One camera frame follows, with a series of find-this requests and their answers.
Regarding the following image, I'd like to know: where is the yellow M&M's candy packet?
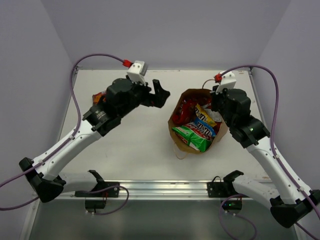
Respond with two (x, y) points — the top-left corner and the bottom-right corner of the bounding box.
(195, 104), (217, 127)

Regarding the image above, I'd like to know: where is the red candy bag blue label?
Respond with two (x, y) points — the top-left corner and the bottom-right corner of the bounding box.
(172, 96), (211, 126)

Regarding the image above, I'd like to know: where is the orange Doritos chip bag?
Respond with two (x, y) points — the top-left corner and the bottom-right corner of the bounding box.
(92, 91), (106, 106)

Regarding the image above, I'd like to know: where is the green white Chuba snack bag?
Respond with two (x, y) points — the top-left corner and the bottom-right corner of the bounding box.
(171, 121), (216, 153)

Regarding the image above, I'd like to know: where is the dark red white snack bag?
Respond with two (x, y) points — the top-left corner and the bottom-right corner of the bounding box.
(202, 103), (223, 123)

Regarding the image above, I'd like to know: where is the blue white candy bar wrapper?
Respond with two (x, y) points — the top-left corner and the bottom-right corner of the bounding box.
(194, 117), (216, 138)

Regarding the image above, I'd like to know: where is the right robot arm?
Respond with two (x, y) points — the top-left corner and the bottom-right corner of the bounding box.
(210, 86), (320, 228)

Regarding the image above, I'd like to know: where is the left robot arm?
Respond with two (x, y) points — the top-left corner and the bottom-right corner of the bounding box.
(19, 78), (170, 203)

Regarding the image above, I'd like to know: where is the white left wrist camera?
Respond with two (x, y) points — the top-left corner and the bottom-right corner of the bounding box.
(127, 60), (148, 86)

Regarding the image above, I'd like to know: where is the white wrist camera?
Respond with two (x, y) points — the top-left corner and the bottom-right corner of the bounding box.
(127, 60), (148, 86)
(214, 71), (237, 94)

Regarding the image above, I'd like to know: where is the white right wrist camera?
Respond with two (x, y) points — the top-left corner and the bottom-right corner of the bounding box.
(214, 71), (237, 94)

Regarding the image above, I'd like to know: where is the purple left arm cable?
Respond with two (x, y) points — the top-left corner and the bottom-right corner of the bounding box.
(0, 52), (131, 216)

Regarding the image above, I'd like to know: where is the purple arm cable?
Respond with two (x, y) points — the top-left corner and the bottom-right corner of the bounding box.
(218, 65), (320, 240)
(0, 52), (131, 216)

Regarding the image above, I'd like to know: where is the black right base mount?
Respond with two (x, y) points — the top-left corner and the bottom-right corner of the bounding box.
(206, 172), (243, 214)

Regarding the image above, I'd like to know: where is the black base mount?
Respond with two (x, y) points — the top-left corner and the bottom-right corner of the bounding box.
(206, 172), (243, 214)
(74, 181), (124, 216)

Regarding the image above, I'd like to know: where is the aluminium mounting rail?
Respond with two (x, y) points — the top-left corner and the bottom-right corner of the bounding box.
(56, 180), (273, 201)

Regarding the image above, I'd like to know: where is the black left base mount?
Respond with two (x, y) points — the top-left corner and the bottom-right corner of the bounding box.
(74, 181), (124, 216)

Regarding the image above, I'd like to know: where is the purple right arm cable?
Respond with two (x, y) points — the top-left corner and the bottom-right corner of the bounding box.
(218, 65), (320, 240)

